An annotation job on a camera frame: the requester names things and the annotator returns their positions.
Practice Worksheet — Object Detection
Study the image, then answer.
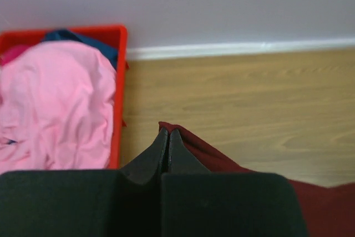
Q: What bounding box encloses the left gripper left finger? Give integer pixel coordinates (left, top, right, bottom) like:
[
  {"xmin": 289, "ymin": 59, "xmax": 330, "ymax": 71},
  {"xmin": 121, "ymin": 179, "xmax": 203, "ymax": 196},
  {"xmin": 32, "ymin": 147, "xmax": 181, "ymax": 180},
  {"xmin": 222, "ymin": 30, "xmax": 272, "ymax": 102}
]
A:
[{"xmin": 119, "ymin": 128, "xmax": 169, "ymax": 184}]

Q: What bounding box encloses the navy blue t shirt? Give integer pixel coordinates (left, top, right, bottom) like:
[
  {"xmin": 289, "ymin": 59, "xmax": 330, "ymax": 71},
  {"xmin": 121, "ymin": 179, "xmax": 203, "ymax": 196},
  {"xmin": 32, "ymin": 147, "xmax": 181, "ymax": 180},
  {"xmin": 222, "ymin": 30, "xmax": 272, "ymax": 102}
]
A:
[{"xmin": 42, "ymin": 29, "xmax": 119, "ymax": 70}]

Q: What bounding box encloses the red plastic bin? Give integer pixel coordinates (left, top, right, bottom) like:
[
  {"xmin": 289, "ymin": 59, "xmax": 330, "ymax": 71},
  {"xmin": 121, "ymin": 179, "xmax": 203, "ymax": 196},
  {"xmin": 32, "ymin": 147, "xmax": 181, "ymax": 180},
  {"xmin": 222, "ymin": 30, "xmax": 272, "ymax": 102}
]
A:
[{"xmin": 1, "ymin": 24, "xmax": 129, "ymax": 169}]

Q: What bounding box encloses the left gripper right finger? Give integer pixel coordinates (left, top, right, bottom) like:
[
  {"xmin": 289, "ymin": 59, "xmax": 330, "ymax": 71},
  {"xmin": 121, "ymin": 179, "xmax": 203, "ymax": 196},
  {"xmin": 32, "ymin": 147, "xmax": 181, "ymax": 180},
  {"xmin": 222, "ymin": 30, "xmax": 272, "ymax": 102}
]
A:
[{"xmin": 167, "ymin": 129, "xmax": 210, "ymax": 174}]

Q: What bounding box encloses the maroon t shirt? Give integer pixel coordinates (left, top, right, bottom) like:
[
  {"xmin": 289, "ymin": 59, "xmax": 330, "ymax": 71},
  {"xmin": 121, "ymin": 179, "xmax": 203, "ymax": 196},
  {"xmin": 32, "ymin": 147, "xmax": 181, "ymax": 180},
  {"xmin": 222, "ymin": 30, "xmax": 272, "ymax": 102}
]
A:
[{"xmin": 159, "ymin": 122, "xmax": 354, "ymax": 236}]

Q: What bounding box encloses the pink t shirt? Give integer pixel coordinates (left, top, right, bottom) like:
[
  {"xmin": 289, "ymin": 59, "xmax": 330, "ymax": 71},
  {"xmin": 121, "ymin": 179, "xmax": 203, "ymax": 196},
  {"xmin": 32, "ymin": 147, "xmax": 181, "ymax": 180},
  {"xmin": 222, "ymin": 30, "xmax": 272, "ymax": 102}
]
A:
[{"xmin": 1, "ymin": 41, "xmax": 116, "ymax": 172}]

